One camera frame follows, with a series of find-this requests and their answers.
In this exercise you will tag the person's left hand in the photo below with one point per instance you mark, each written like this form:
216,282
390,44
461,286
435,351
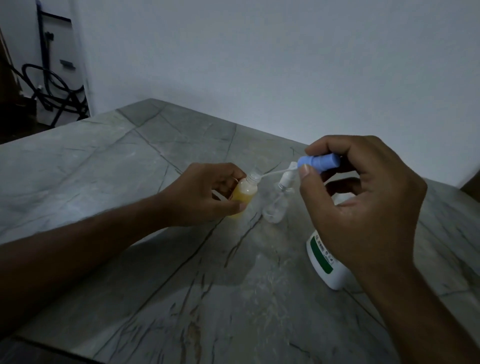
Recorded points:
195,198

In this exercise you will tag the person's right hand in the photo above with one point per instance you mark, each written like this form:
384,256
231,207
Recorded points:
382,217

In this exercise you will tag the small clear bottle red label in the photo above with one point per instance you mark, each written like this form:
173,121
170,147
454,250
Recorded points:
245,191

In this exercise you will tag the large white bottle green pump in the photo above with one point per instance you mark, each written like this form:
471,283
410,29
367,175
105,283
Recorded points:
330,273

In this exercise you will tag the small clear bottle white cap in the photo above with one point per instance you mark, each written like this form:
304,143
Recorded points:
275,206

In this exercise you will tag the blue spray cap with tube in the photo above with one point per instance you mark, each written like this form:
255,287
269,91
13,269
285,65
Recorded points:
318,162

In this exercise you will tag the person's left forearm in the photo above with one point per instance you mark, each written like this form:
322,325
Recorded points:
75,247

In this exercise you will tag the brown wooden door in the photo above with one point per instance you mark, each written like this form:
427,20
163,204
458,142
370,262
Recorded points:
473,187

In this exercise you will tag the small grey wall bracket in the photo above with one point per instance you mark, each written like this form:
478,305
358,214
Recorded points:
67,63

